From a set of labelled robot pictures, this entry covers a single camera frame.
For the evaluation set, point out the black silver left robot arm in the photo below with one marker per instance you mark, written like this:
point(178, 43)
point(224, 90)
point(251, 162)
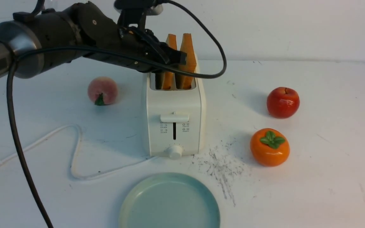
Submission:
point(52, 38)

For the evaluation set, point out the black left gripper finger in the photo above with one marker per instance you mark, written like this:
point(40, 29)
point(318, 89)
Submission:
point(170, 55)

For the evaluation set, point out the light green plate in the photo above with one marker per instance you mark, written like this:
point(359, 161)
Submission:
point(170, 200)

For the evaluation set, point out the toast slice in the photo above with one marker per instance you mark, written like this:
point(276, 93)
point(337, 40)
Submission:
point(184, 81)
point(167, 78)

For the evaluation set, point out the pink peach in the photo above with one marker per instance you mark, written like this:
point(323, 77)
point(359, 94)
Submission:
point(102, 91)

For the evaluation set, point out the white two-slot toaster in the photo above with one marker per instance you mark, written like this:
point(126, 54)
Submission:
point(173, 121)

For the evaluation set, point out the red apple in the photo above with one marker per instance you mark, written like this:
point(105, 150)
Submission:
point(282, 102)

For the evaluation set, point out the orange persimmon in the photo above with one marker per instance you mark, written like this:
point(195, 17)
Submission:
point(269, 147)

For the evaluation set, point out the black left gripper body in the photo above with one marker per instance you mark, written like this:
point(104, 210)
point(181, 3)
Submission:
point(126, 47)

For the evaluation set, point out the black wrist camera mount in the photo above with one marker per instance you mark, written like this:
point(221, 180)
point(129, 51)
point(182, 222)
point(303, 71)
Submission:
point(134, 12)

